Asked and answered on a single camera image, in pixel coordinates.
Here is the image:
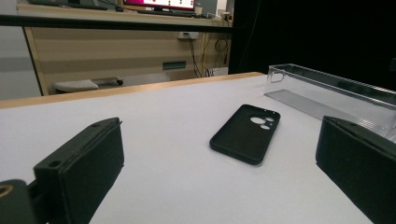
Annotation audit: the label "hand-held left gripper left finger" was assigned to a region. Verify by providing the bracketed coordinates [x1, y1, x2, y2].
[33, 117, 125, 224]

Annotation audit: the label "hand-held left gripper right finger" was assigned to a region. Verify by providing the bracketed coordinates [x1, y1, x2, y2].
[316, 116, 396, 224]

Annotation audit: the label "clear plastic tray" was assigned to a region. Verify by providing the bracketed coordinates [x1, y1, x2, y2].
[263, 63, 396, 144]

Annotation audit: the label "black phone case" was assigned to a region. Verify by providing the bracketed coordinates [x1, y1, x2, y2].
[209, 104, 281, 166]

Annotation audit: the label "white chair base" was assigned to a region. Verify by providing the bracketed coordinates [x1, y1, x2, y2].
[51, 77, 124, 93]

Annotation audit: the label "wooden desk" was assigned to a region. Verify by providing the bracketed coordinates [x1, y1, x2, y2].
[17, 3, 234, 96]

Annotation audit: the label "black curtain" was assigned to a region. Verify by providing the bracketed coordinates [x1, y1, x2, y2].
[228, 0, 396, 91]

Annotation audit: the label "white power socket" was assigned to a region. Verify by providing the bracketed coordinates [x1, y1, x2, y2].
[177, 31, 200, 40]

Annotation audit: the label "black keyboard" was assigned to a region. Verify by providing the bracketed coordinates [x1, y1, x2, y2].
[136, 9, 198, 19]

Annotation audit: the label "computer monitor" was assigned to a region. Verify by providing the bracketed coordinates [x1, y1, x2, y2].
[122, 0, 196, 12]

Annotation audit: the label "black horizontal frame bar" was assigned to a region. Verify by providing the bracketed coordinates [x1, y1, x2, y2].
[0, 14, 234, 34]

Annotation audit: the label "black cables under desk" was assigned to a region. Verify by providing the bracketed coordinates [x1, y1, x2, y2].
[185, 32, 231, 78]

